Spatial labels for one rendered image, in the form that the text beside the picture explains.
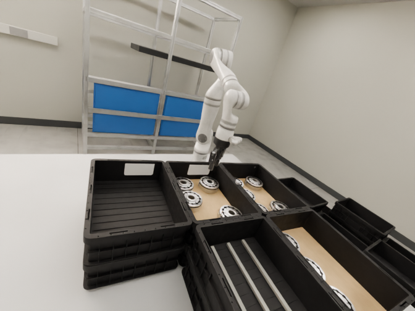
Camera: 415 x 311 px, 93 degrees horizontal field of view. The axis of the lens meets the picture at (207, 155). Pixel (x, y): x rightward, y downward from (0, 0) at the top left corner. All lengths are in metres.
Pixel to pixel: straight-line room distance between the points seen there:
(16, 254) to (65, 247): 0.12
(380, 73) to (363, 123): 0.70
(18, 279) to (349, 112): 3.89
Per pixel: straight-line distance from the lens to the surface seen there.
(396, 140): 3.66
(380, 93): 3.80
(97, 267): 0.70
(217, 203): 0.95
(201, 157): 1.22
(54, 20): 3.32
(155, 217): 0.80
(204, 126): 1.12
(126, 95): 2.56
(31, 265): 0.88
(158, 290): 0.79
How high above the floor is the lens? 1.39
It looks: 24 degrees down
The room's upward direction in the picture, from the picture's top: 17 degrees clockwise
